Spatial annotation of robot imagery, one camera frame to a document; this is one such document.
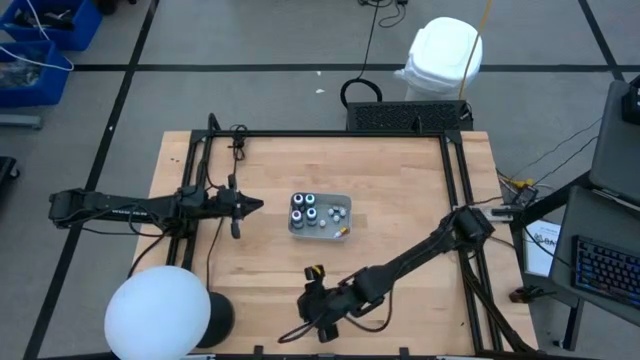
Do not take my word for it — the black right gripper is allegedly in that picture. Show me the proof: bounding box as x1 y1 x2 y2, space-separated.
298 265 359 345

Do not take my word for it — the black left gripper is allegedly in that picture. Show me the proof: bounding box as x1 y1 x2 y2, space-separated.
217 174 265 241

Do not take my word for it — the white globe table lamp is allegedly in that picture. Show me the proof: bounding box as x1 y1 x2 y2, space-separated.
103 264 236 360

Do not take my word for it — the black mesh computer case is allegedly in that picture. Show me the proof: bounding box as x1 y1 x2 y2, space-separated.
345 99 475 134

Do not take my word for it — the brown black clamp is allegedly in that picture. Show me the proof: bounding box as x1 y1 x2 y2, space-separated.
508 284 547 305

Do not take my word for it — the blue plastic storage bin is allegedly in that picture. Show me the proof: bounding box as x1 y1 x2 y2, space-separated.
0 40 72 109
0 0 104 52

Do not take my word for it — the white paper sheet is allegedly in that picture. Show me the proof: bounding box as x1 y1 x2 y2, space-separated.
523 218 563 279

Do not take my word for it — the white lined trash bin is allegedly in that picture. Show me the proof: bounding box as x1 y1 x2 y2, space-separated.
393 16 484 102

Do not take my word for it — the black power box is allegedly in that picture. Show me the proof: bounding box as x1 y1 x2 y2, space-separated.
512 185 540 209

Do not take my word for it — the grey flat bar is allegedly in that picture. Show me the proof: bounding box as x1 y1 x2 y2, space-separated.
0 114 44 131

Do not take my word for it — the black backlit keyboard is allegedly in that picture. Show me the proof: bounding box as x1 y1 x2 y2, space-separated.
569 234 640 310

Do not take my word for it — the grey keyboard desk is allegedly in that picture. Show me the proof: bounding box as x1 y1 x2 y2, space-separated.
548 185 640 327

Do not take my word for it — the grey desk panel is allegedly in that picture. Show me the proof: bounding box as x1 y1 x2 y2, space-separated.
588 78 640 207

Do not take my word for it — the black device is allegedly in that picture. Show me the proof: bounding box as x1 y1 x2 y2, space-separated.
620 74 640 126

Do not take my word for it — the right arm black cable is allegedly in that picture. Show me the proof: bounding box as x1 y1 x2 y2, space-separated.
276 287 396 345

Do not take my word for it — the black lamp cable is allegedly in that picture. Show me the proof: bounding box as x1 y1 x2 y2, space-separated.
205 124 249 296

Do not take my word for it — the black aluminium frame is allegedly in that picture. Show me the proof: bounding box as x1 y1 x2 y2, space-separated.
164 112 540 360

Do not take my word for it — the black cable bundle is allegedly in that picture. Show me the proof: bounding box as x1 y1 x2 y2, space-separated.
452 234 540 357

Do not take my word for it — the black floor cable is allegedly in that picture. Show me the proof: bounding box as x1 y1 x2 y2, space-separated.
339 0 410 109

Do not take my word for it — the yellow hanging cable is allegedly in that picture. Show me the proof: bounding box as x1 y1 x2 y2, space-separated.
458 0 496 100

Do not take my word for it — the white cable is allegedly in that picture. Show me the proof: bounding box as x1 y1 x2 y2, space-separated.
0 0 76 73

